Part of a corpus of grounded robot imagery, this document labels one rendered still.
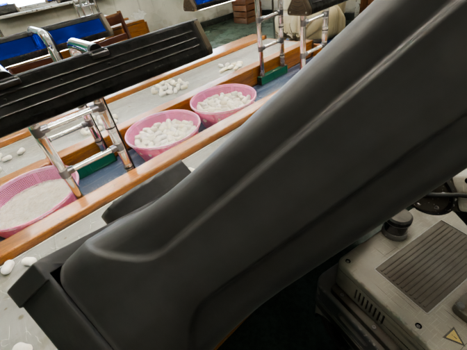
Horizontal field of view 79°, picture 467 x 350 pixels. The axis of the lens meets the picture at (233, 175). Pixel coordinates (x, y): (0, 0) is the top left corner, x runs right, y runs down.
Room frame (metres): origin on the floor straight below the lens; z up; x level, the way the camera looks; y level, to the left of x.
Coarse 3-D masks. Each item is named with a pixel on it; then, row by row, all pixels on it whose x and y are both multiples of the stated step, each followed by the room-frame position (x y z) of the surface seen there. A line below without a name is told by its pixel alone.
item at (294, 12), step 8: (296, 0) 0.91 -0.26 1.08; (304, 0) 0.89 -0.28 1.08; (312, 0) 0.90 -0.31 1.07; (320, 0) 0.92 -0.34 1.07; (328, 0) 0.93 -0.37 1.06; (336, 0) 0.95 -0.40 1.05; (344, 0) 0.98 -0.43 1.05; (288, 8) 0.93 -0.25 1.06; (296, 8) 0.91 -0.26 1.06; (304, 8) 0.89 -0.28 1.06; (312, 8) 0.88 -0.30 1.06; (320, 8) 0.91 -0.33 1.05
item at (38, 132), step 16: (80, 48) 0.61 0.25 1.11; (96, 48) 0.57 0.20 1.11; (0, 64) 0.56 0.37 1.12; (16, 80) 0.47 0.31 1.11; (80, 112) 0.66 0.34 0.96; (32, 128) 0.60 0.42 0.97; (48, 128) 0.62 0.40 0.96; (112, 128) 0.69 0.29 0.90; (48, 144) 0.60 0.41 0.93; (128, 160) 0.69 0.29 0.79; (64, 176) 0.60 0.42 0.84; (80, 192) 0.61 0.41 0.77
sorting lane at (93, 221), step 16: (208, 144) 0.78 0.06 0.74; (192, 160) 0.71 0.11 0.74; (80, 224) 0.52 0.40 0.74; (96, 224) 0.51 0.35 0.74; (48, 240) 0.48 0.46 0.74; (64, 240) 0.47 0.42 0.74; (32, 256) 0.44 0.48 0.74; (0, 272) 0.41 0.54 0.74; (16, 272) 0.40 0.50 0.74; (0, 288) 0.37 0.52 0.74; (0, 304) 0.33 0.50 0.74; (0, 320) 0.30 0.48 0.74; (16, 320) 0.29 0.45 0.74; (32, 320) 0.29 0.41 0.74; (0, 336) 0.27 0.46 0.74; (16, 336) 0.26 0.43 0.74; (32, 336) 0.26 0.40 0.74
